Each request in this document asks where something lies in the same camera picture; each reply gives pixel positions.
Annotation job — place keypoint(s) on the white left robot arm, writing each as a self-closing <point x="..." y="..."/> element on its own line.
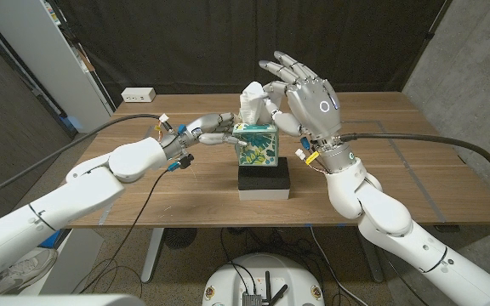
<point x="70" y="200"/>

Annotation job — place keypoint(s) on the white sneaker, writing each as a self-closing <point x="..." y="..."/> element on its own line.
<point x="24" y="270"/>

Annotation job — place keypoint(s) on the white table leg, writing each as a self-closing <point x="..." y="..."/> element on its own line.
<point x="153" y="251"/>

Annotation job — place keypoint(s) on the teal floral tissue box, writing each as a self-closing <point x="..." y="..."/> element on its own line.
<point x="260" y="149"/>

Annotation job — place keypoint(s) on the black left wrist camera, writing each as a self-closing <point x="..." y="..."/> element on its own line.
<point x="186" y="161"/>

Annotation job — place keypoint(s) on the black antenna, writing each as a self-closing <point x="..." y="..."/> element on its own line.
<point x="267" y="285"/>
<point x="280" y="294"/>

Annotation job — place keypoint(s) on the black round fan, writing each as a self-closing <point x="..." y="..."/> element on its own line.
<point x="179" y="237"/>

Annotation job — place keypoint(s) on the grey table leg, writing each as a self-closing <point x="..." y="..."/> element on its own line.
<point x="374" y="263"/>

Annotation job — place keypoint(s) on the backdrop stand pole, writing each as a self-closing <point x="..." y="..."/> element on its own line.
<point x="430" y="35"/>
<point x="100" y="87"/>

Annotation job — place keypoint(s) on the black box with white base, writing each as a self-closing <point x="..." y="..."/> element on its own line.
<point x="264" y="178"/>

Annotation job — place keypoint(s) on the white cabinet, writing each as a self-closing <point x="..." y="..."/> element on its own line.
<point x="45" y="55"/>

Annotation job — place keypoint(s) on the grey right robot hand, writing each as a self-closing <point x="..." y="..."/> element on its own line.
<point x="313" y="110"/>

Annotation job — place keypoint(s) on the white robot torso base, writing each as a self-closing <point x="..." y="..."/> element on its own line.
<point x="279" y="272"/>

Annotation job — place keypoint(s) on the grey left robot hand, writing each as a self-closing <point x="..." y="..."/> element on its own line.
<point x="189" y="134"/>

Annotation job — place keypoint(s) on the white power strip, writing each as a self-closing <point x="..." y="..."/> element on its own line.
<point x="138" y="94"/>

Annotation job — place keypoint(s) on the black backdrop curtain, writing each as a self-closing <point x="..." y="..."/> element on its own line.
<point x="185" y="42"/>

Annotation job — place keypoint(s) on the white tissue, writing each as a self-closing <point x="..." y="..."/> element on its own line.
<point x="251" y="104"/>

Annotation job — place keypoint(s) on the white platform with blue pads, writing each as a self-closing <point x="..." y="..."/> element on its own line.
<point x="79" y="259"/>

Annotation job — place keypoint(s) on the black router device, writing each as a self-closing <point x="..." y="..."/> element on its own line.
<point x="252" y="299"/>

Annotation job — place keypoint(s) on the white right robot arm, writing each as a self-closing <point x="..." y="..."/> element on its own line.
<point x="389" y="221"/>

